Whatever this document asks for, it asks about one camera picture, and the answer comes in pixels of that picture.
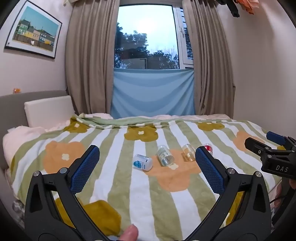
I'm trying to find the white blue-label bottle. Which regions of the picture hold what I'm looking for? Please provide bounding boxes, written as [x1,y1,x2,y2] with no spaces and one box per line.
[132,154,153,172]

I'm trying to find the black bracket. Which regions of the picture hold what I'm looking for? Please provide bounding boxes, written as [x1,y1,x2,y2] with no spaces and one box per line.
[217,0,241,18]

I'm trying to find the person's left hand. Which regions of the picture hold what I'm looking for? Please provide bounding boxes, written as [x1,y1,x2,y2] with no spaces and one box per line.
[119,224,139,241]

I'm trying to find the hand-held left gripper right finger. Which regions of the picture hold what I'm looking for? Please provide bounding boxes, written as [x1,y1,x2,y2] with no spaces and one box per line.
[184,146,271,241]

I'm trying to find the black cable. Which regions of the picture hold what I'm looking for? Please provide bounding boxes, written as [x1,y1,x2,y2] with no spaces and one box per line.
[269,195,287,206]

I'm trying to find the clear plastic bottle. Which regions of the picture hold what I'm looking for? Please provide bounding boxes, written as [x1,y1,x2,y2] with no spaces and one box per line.
[11,200,26,221]

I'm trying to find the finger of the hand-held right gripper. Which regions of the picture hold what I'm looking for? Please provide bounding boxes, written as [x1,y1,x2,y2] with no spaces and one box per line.
[244,137,273,156]
[266,131,287,146]

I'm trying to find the clear bottle with label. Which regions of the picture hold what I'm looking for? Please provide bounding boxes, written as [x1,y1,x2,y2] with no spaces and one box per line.
[157,145,175,167]

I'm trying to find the white pillow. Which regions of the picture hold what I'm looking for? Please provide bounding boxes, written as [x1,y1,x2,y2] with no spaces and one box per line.
[24,95,76,128]

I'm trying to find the beige curtain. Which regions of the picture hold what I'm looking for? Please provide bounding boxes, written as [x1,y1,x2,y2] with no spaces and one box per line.
[181,0,236,116]
[64,0,120,117]

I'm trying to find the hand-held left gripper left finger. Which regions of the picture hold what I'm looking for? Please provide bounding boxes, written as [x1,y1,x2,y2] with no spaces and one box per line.
[24,145,112,241]

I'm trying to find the striped floral blanket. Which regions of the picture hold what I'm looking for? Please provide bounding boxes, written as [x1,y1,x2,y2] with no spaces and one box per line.
[9,113,287,241]

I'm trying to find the orange cloth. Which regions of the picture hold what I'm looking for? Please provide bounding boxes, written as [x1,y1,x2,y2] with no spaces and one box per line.
[234,0,260,15]

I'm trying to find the light blue cloth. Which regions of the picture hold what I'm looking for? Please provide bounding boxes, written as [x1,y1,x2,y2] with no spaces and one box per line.
[110,68,196,118]

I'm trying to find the cream duvet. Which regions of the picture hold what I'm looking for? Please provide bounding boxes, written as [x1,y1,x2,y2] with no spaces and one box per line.
[2,113,233,170]

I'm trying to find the framed picture of houses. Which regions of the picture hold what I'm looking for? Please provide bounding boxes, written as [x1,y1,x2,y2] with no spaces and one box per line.
[4,0,63,60]

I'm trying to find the clear cup with yellow print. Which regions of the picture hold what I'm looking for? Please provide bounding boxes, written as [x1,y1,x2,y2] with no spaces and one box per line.
[182,144,197,162]

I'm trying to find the person's right hand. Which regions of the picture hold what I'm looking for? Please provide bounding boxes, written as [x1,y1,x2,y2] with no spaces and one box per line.
[274,178,296,209]

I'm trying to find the window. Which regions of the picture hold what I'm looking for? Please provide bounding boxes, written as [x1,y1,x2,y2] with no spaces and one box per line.
[114,4,195,70]

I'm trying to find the grey bed headboard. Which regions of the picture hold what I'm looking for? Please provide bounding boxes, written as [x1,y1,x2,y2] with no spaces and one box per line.
[0,90,75,171]

